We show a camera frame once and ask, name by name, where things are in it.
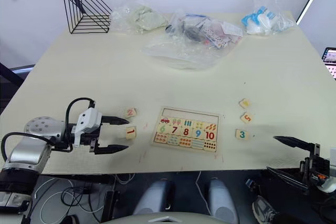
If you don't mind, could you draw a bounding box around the plastic bag with printed cards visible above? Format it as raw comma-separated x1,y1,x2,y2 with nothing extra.
164,10,244,51

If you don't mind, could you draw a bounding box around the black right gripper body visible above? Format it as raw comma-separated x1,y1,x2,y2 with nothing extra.
299,143,331,187

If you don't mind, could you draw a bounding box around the wooden tile red number 8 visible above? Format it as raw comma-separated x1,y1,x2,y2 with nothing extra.
180,126,194,138

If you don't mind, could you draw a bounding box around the wooden number puzzle board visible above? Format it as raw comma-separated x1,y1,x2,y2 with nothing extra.
150,106,221,154

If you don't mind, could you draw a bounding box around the small blue black device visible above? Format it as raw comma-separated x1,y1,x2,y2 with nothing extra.
245,178,260,193

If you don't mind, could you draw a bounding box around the grey rounded shape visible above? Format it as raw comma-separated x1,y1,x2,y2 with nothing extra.
132,178,176,217
207,177,239,224

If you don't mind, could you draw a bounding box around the wooden tile blue number 9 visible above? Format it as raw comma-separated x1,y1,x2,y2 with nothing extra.
192,127,206,140

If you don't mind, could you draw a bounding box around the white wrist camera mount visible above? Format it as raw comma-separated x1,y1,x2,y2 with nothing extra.
70,107,103,148
313,175,336,195

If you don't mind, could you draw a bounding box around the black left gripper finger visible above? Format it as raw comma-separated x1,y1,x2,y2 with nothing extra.
109,116,131,126
94,144,130,155

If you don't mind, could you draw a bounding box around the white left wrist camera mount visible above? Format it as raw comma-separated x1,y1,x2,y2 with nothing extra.
70,107,103,148

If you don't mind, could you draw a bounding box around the wooden tile orange number 5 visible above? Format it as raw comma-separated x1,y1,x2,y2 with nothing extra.
240,112,255,124

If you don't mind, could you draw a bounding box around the grey sneaker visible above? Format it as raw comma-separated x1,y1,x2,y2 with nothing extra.
251,195,277,224

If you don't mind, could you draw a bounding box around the wooden tile red number 1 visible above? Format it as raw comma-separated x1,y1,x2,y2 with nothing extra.
125,125,138,140

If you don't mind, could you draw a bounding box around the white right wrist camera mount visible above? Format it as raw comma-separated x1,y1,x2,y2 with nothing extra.
313,175,336,195

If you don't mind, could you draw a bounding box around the wooden tile red number 7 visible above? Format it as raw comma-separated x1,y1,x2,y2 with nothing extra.
169,125,182,137

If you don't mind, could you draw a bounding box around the plastic bag with pale cloth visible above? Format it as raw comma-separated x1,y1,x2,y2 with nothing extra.
109,0,169,36

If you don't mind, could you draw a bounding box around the pale grey robot torso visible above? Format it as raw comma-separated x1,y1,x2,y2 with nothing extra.
100,211,227,224

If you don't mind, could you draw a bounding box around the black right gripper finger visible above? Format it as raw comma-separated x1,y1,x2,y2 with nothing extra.
272,135,316,152
265,166,310,191

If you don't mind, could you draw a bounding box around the white cable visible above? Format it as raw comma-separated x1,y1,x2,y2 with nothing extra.
195,170,211,209
33,176,106,215

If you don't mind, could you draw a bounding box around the black wire file rack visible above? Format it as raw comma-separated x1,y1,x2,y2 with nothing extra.
62,0,113,35

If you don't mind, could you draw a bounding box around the wooden tile orange number 2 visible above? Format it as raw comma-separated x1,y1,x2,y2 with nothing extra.
123,106,138,119

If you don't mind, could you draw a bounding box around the wooden tile yellow number 4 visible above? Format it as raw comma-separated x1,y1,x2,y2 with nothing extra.
238,98,252,110

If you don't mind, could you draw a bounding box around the empty clear plastic bag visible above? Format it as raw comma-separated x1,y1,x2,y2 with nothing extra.
140,34,224,72

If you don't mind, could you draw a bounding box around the wooden tile teal number 3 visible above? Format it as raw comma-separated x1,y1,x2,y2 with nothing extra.
235,129,250,141

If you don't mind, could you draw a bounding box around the wooden tile green number 6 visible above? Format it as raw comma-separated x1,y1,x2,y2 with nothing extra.
156,123,170,135

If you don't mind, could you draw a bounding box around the plastic bag with blue-white packs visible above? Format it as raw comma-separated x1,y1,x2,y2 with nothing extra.
240,0,298,36

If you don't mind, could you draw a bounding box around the laptop screen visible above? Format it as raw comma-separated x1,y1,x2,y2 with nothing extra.
320,46,336,80

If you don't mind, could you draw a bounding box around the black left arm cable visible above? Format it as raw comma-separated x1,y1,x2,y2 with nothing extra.
1,98,96,162

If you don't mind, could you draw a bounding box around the wooden tile red number 10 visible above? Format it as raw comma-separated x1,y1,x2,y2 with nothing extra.
204,130,218,142

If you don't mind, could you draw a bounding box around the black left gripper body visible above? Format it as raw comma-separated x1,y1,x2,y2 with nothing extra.
79,115,111,155

